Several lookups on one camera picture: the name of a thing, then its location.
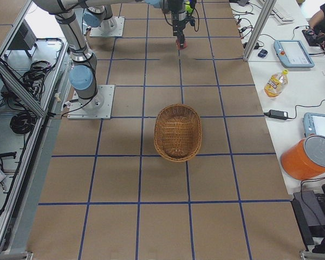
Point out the red apple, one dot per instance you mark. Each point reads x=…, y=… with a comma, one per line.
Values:
x=181, y=47

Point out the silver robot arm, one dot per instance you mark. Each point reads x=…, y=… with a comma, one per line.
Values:
x=82, y=76
x=157, y=4

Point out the brown wicker basket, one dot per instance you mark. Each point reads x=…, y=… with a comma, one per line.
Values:
x=178, y=133

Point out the green apple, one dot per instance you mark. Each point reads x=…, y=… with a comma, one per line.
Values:
x=188, y=7

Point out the blue computer mouse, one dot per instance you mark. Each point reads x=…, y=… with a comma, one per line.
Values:
x=263, y=53

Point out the white keyboard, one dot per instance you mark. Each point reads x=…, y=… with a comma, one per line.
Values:
x=282, y=16

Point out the yellow juice bottle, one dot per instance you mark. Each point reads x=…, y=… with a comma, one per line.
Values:
x=276, y=84

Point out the blue teach pendant far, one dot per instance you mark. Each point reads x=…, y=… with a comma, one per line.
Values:
x=292, y=54

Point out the blue teach pendant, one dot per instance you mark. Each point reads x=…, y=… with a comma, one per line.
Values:
x=292, y=54
x=314, y=123

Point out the black power adapter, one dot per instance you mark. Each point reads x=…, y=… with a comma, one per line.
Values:
x=276, y=114

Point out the grey control box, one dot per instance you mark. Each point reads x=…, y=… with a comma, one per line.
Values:
x=24, y=40

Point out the blue teach pendant near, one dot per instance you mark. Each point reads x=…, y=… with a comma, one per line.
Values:
x=314, y=123

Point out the orange bucket with grey lid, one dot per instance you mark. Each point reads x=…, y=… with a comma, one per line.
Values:
x=306, y=159

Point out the black box on table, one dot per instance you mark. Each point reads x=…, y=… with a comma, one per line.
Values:
x=309, y=215

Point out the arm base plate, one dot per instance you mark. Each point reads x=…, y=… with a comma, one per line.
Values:
x=100, y=107
x=109, y=28

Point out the aluminium frame post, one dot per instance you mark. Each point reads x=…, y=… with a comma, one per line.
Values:
x=260, y=23

